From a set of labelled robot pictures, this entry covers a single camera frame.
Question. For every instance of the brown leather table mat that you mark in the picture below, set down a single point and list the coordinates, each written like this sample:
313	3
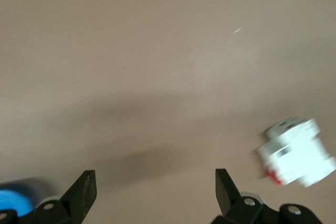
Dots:
157	51

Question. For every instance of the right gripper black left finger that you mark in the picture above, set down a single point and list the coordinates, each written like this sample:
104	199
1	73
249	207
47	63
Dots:
78	195

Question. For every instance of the white circuit breaker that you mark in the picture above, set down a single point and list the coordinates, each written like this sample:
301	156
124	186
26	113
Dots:
294	153

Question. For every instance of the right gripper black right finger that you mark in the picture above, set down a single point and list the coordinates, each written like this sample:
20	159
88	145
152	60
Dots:
231	200

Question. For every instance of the blue plastic tray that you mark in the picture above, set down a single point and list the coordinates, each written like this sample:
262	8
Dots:
13	200

